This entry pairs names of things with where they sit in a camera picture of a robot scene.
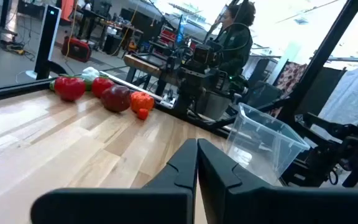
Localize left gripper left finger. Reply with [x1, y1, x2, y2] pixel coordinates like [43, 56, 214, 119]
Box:
[30, 138, 198, 224]

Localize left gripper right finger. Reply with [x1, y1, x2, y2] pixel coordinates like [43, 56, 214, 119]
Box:
[198, 138, 358, 224]

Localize clear plastic bin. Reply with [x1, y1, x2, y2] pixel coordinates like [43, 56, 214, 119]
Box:
[224, 102, 311, 187]

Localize large red tomato toy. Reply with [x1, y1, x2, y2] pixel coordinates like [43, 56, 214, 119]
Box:
[130, 91, 156, 113]

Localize small red tomato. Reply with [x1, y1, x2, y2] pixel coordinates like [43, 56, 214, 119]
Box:
[136, 108, 150, 121]

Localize dark red apple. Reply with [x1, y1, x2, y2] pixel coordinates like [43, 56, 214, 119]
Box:
[100, 85, 132, 113]

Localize white garlic bulb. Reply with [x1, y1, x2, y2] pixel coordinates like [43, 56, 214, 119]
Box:
[80, 66, 101, 82]

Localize person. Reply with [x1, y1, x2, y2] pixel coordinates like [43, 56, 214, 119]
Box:
[213, 1, 257, 78]

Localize wooden workbench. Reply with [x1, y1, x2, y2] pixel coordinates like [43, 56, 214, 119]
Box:
[122, 53, 183, 96]

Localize floral patterned cloth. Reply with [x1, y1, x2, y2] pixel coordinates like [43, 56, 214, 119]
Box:
[268, 61, 309, 118]

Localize black metal stand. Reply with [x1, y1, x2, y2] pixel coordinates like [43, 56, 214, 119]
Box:
[280, 111, 358, 189]

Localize red toolbox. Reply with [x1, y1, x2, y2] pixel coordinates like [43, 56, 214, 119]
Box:
[61, 35, 93, 63]

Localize grey draped cloth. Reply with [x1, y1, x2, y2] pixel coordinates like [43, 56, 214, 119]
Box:
[317, 64, 358, 127]

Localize silver frame corner bracket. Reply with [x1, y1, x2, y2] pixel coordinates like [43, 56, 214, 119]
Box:
[160, 88, 180, 110]

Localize black frame upright post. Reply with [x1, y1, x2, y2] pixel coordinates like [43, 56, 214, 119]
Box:
[277, 0, 358, 122]

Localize black aluminium table frame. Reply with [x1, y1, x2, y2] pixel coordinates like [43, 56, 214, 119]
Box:
[0, 70, 239, 139]

